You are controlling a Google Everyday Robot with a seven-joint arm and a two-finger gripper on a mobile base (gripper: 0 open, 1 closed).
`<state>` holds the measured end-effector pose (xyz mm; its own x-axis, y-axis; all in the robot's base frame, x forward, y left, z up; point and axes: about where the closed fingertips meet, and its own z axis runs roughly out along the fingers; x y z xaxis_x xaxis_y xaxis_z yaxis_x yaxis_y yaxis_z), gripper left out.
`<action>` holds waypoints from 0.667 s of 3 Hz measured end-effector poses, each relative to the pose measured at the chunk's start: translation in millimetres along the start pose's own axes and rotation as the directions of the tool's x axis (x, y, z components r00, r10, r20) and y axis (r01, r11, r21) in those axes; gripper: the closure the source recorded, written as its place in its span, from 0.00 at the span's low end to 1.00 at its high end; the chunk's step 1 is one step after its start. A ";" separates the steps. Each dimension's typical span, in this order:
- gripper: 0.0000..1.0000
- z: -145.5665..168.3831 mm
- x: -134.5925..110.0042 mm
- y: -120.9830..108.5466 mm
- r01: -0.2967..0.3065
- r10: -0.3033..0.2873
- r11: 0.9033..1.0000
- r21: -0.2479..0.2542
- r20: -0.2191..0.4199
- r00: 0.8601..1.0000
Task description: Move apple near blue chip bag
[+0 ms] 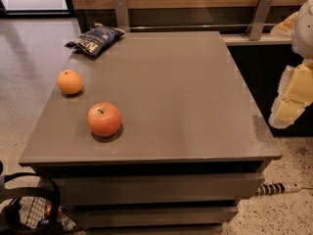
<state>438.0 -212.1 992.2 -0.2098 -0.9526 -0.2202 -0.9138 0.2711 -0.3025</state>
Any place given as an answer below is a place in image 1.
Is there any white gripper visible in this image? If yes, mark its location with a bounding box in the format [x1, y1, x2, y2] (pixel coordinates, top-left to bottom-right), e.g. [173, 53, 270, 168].
[268, 0, 313, 129]

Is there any red apple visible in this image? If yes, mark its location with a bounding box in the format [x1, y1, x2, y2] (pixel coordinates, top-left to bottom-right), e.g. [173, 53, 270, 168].
[87, 102, 121, 137]

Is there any blue chip bag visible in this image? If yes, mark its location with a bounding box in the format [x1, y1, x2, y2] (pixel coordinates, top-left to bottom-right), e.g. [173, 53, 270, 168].
[66, 24, 124, 58]

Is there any grey drawer cabinet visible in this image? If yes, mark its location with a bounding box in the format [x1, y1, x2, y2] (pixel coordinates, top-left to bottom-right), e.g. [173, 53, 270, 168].
[20, 32, 282, 235]

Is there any orange fruit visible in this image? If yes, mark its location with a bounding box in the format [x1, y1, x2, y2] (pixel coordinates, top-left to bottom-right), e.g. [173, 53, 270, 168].
[57, 70, 83, 95]

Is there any horizontal metal rail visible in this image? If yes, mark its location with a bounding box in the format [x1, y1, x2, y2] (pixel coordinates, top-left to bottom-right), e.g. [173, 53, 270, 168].
[129, 23, 277, 31]

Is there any right metal rail bracket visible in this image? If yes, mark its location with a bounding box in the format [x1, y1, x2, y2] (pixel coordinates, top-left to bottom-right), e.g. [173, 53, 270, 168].
[246, 0, 274, 41]

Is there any metal rail bracket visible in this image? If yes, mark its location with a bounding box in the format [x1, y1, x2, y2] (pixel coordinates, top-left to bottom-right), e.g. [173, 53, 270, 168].
[113, 0, 130, 32]
[246, 0, 274, 41]

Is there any striped power strip cable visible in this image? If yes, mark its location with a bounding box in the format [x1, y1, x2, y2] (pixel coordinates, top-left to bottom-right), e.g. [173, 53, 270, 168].
[253, 182, 313, 197]

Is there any left metal rail bracket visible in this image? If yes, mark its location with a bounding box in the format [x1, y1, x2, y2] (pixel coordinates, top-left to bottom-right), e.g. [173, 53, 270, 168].
[113, 0, 130, 32]

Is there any black wire basket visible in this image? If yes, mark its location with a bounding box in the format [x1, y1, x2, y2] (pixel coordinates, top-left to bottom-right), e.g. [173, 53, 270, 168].
[0, 160, 77, 235]

